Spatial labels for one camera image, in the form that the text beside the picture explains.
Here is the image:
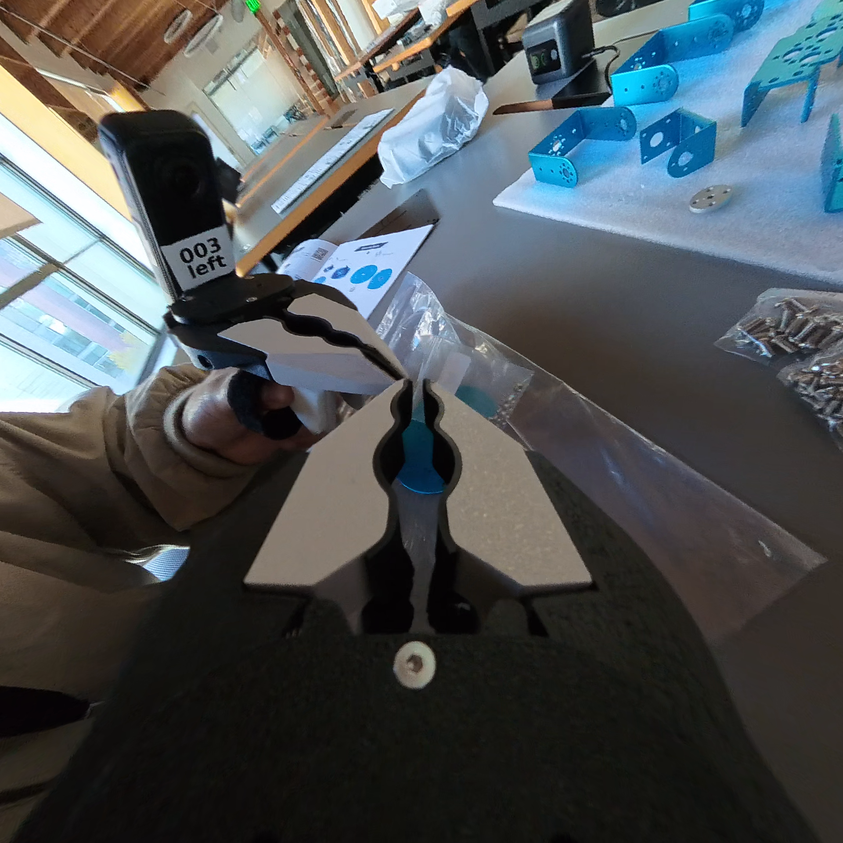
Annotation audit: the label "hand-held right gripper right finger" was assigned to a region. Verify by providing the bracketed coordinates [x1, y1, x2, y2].
[420, 381, 593, 594]

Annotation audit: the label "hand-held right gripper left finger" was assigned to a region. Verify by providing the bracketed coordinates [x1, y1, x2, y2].
[245, 381, 417, 630]

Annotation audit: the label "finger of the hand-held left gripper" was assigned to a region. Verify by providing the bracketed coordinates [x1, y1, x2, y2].
[216, 318, 400, 396]
[288, 295, 404, 381]

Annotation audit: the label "teal round metal plate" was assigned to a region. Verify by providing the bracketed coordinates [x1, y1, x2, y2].
[394, 385, 501, 495]

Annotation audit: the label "small clear screw bag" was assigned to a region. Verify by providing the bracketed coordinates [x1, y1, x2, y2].
[405, 329, 536, 429]

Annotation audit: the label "pile of small hardware bags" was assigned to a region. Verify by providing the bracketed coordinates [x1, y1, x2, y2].
[714, 288, 843, 452]

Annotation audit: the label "person's left forearm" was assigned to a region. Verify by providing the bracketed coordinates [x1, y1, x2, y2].
[122, 364, 277, 531]

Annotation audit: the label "grey desk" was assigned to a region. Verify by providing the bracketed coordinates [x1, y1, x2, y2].
[231, 0, 843, 843]

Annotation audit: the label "person's left hand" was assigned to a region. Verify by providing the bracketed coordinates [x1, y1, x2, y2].
[181, 378, 317, 463]

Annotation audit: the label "assembly instruction sheet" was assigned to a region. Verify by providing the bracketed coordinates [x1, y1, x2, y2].
[277, 224, 436, 318]

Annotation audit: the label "black flat pad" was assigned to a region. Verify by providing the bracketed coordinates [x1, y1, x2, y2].
[349, 191, 441, 242]

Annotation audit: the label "clear plastic bag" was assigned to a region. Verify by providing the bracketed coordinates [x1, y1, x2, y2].
[369, 270, 827, 636]

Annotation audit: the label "wood-edged table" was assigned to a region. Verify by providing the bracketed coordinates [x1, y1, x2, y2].
[332, 0, 478, 83]
[231, 79, 436, 277]

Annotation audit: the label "large window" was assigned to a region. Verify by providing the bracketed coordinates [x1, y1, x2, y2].
[0, 112, 173, 412]

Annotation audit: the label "white paper sheets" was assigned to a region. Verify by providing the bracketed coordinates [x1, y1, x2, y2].
[271, 107, 396, 215]

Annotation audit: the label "white plastic bag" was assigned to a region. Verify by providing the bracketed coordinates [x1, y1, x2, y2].
[377, 66, 490, 188]

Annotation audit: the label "person's tan jacket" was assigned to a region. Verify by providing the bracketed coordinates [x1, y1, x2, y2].
[0, 385, 198, 699]

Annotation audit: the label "small device with screen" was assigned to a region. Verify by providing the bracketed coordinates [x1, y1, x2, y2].
[522, 14, 597, 85]

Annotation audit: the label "white foam sheet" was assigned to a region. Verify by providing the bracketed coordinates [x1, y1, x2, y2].
[493, 0, 843, 285]

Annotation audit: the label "long blue U bracket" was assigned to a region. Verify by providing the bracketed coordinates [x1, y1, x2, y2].
[529, 105, 638, 188]
[611, 14, 735, 108]
[688, 0, 765, 30]

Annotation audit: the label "small blue angle bracket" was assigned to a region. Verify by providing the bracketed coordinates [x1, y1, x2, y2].
[639, 108, 717, 179]

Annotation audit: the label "perforated blue U bracket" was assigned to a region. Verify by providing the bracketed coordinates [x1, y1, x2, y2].
[822, 112, 843, 215]

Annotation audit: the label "green round plate with bracket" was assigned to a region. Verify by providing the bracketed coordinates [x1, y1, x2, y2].
[741, 3, 843, 127]

